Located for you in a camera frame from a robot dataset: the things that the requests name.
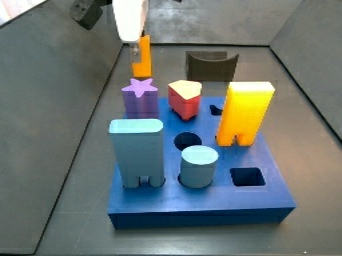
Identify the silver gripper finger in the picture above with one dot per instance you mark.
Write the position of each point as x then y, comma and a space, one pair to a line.
135, 52

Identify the orange arch block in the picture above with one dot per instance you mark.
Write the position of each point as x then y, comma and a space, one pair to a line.
142, 67

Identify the black curved fixture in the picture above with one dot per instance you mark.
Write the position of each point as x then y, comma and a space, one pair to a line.
210, 66

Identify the light blue arch peg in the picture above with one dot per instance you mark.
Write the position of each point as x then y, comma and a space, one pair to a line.
138, 146

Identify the tall yellow arch peg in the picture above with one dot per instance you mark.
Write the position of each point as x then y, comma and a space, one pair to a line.
245, 108

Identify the purple star peg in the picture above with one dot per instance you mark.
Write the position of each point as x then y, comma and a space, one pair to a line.
141, 99

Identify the red pentagon peg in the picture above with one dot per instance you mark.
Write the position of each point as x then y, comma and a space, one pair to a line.
185, 98

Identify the light blue cylinder peg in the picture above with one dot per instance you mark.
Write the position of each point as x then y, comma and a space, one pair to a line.
198, 166

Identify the blue shape sorter base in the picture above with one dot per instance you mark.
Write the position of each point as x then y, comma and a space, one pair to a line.
246, 194

